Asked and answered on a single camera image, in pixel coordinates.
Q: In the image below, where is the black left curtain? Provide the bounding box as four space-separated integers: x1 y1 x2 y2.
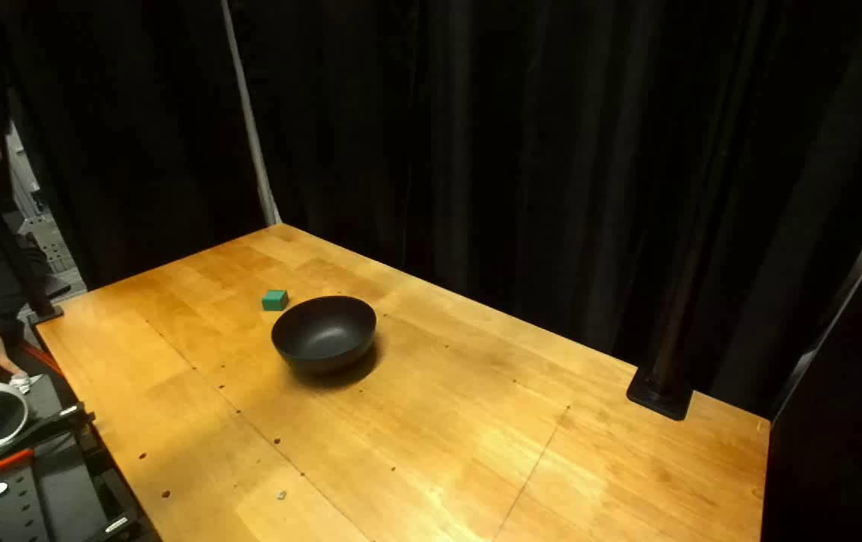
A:
0 0 265 286

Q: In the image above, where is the black bowl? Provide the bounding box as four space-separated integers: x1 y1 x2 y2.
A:
270 296 376 375

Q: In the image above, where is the black back curtain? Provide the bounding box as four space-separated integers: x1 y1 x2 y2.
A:
230 0 862 415

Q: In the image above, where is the black robot base post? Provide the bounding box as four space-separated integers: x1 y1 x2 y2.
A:
623 0 862 423

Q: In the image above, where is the orange handled tool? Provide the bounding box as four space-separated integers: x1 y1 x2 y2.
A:
0 446 35 474

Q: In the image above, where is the black curtain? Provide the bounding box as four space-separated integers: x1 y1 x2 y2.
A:
0 0 265 286
230 0 862 415

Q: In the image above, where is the silver right frame pole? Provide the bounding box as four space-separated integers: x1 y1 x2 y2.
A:
770 248 862 415

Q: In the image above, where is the small green block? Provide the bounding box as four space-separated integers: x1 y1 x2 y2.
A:
259 288 290 311

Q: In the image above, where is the silver corner frame pole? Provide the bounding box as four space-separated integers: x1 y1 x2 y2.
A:
220 0 279 227

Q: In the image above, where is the black pegboard tool tray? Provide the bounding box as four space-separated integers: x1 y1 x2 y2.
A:
0 373 159 542

